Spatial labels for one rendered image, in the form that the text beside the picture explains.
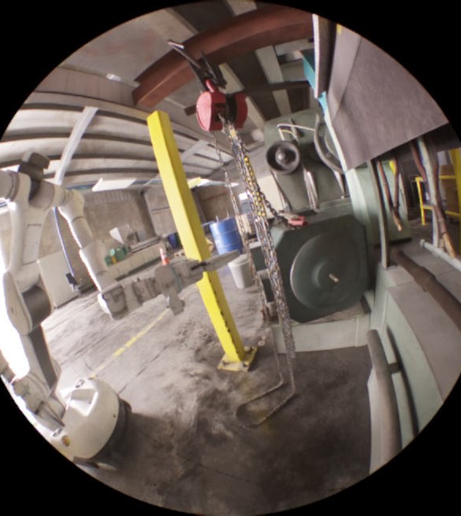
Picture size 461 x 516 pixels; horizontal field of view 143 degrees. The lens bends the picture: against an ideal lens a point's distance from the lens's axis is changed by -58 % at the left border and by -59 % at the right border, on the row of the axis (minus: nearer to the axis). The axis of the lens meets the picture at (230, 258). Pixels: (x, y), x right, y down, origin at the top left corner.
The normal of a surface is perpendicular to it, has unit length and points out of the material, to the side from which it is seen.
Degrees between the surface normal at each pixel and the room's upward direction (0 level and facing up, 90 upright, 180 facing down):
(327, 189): 90
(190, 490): 0
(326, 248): 85
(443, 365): 0
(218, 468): 0
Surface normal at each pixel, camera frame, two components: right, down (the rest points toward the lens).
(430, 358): -0.29, -0.93
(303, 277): -0.15, 0.26
